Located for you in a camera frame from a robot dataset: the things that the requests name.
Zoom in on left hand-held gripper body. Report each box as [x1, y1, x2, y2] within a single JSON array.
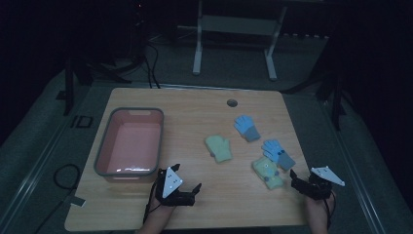
[[154, 167, 197, 207]]

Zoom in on blue glove with buttons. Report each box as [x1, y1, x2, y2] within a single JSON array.
[[261, 138, 297, 173]]

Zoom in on person's left hand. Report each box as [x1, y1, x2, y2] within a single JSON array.
[[146, 194, 177, 218]]

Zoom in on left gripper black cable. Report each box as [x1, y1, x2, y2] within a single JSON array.
[[142, 180, 161, 225]]

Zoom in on blue glove with grey cuff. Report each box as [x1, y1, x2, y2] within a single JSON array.
[[233, 114, 262, 143]]

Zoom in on green mitten with face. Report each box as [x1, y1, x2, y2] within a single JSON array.
[[251, 156, 285, 191]]

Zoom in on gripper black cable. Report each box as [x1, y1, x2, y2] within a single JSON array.
[[142, 180, 161, 225], [323, 190, 337, 230]]

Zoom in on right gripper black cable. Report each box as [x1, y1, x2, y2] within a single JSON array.
[[323, 190, 337, 230]]

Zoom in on black tripod stand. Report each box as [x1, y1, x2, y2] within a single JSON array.
[[282, 35, 350, 132], [56, 48, 134, 117]]

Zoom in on black floor cable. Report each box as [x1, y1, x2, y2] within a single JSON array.
[[33, 163, 82, 234]]

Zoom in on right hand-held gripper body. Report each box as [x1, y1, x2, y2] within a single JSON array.
[[298, 166, 346, 201]]

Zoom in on black hanging cable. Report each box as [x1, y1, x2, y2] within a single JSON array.
[[142, 41, 162, 90]]

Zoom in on white metal stand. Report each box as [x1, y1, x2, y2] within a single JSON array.
[[192, 0, 289, 82]]

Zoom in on plain green mitten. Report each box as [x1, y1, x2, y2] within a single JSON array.
[[204, 135, 234, 164]]

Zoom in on pink basin with grey rim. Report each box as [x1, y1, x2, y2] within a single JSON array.
[[94, 107, 166, 182]]

